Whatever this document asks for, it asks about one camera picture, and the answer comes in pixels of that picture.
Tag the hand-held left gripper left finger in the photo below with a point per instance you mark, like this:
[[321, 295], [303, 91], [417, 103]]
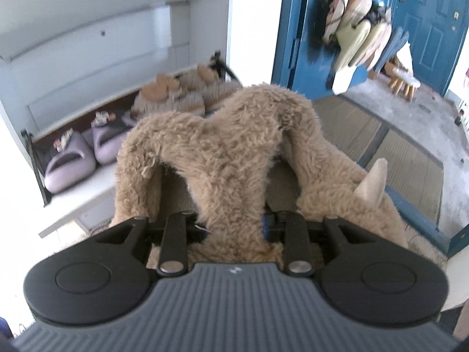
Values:
[[176, 238]]

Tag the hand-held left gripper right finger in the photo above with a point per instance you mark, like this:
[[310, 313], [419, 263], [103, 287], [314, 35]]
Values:
[[268, 227]]

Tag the purple slide slipper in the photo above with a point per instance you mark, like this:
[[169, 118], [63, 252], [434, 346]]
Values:
[[69, 168], [110, 146]]

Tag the cream fluffy bow slipper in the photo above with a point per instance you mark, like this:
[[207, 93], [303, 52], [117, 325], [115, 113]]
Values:
[[172, 104], [220, 91]]

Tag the white shoe cabinet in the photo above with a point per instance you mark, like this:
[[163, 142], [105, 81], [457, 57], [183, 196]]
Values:
[[91, 66]]

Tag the brown ribbed outdoor mat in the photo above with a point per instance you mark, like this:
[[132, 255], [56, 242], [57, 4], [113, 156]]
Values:
[[384, 143]]

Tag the printed cartoon doormat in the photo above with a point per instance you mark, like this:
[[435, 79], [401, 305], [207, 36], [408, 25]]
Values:
[[425, 245]]

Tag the small wooden stool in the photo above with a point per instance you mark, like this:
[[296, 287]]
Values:
[[405, 79]]

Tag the bundle of hanging slippers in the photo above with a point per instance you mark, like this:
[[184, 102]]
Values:
[[359, 25]]

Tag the blue open door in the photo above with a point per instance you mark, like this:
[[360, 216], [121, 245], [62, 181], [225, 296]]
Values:
[[311, 7]]

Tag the blue panelled door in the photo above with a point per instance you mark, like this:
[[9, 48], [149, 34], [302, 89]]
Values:
[[432, 25]]

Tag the black metal shelf bracket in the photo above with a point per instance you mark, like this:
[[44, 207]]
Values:
[[34, 161], [221, 66]]

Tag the light wooden frame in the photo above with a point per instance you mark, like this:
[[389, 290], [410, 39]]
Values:
[[406, 58]]

